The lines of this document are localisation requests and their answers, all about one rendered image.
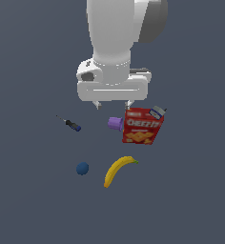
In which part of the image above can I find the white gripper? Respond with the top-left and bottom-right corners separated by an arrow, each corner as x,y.
75,58 -> 153,111

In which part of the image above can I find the purple cup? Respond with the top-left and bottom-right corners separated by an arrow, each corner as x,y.
107,116 -> 124,132

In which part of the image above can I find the red Cheez-It cracker box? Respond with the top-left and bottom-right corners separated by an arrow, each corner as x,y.
122,107 -> 165,146

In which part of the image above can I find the small blue and white can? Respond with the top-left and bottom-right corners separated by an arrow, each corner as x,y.
148,105 -> 168,119

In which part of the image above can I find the black and blue screwdriver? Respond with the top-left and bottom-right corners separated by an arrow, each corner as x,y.
55,114 -> 82,132

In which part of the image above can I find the yellow banana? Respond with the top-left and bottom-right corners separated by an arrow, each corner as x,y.
103,155 -> 140,189

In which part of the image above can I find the blue ball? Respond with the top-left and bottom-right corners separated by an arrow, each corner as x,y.
75,161 -> 90,176

